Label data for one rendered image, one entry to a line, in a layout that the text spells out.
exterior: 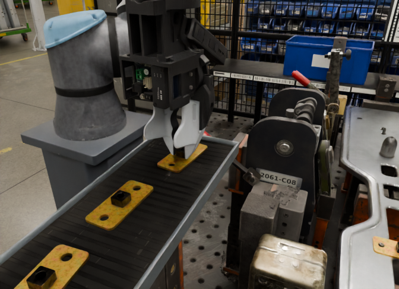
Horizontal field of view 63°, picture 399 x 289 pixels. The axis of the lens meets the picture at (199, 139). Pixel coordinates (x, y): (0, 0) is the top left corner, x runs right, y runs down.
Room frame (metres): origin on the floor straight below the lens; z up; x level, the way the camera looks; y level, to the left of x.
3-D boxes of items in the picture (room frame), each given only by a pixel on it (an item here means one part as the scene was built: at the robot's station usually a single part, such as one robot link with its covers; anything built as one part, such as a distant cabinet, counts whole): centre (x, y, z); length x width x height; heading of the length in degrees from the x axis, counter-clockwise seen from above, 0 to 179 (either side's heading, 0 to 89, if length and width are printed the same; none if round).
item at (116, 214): (0.30, 0.09, 1.17); 0.08 x 0.04 x 0.01; 154
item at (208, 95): (0.40, 0.01, 1.26); 0.05 x 0.02 x 0.09; 59
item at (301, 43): (1.29, -0.50, 1.09); 0.30 x 0.17 x 0.13; 62
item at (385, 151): (0.69, -0.46, 1.02); 0.03 x 0.03 x 0.07
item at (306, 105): (0.56, -0.18, 0.94); 0.18 x 0.13 x 0.49; 157
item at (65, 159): (0.65, 0.24, 0.90); 0.21 x 0.21 x 0.40; 63
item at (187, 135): (0.38, 0.02, 1.21); 0.06 x 0.03 x 0.09; 149
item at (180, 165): (0.41, 0.02, 1.17); 0.08 x 0.04 x 0.01; 149
